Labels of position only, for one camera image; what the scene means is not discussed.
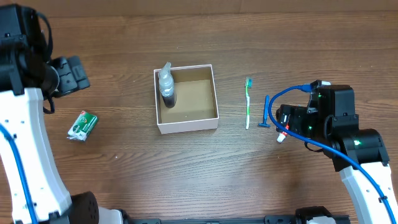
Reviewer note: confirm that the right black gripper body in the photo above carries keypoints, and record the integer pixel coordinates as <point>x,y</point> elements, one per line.
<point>301,123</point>

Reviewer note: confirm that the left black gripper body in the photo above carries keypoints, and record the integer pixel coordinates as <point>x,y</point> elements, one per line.
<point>68,82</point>

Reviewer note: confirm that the green soap bar packet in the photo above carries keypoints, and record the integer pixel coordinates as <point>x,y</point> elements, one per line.
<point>82,126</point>

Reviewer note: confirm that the green white toothbrush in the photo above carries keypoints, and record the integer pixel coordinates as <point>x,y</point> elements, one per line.
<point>248,85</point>

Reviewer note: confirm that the clear pump soap bottle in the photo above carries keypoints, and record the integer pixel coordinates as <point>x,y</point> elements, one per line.
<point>166,86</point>

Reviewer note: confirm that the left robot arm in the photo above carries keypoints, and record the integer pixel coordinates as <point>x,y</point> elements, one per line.
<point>30,78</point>

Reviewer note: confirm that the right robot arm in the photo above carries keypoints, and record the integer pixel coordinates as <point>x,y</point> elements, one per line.
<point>330,122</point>

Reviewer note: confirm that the Colgate toothpaste tube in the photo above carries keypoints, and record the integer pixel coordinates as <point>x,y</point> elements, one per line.
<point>282,135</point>

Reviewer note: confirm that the blue disposable razor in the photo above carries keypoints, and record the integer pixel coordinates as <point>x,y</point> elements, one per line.
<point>264,123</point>

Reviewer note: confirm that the white cardboard box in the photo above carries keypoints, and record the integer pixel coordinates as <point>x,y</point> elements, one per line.
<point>196,106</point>

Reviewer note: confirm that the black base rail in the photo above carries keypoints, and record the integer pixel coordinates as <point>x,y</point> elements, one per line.
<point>305,215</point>

